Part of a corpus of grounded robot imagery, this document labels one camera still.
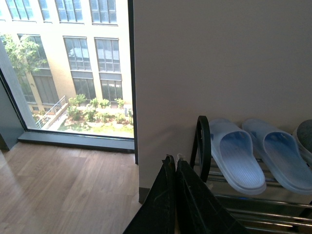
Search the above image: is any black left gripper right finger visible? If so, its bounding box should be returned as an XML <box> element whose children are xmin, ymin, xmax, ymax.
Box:
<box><xmin>175</xmin><ymin>154</ymin><xmax>248</xmax><ymax>234</ymax></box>

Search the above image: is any black metal shoe rack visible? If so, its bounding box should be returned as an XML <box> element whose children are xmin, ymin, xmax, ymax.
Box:
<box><xmin>190</xmin><ymin>116</ymin><xmax>312</xmax><ymax>234</ymax></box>

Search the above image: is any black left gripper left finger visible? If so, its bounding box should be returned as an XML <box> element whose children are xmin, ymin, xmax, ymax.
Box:
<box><xmin>124</xmin><ymin>155</ymin><xmax>176</xmax><ymax>234</ymax></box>

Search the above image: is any grey sneaker navy lining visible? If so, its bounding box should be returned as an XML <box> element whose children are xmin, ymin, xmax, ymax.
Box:
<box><xmin>293</xmin><ymin>119</ymin><xmax>312</xmax><ymax>167</ymax></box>

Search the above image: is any light blue slide sandal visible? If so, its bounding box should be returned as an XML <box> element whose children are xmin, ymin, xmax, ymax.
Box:
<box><xmin>209</xmin><ymin>118</ymin><xmax>266</xmax><ymax>195</ymax></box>
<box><xmin>242</xmin><ymin>118</ymin><xmax>312</xmax><ymax>195</ymax></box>

